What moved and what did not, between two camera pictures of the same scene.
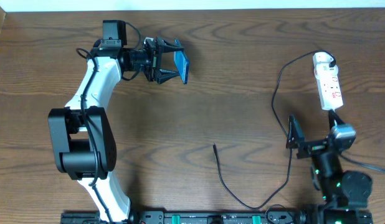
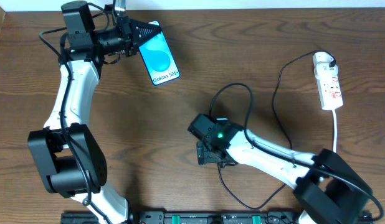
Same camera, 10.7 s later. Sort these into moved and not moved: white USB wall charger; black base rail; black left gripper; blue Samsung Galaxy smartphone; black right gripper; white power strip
Moved: black left gripper; blue Samsung Galaxy smartphone; black right gripper
Not moved: white USB wall charger; white power strip; black base rail
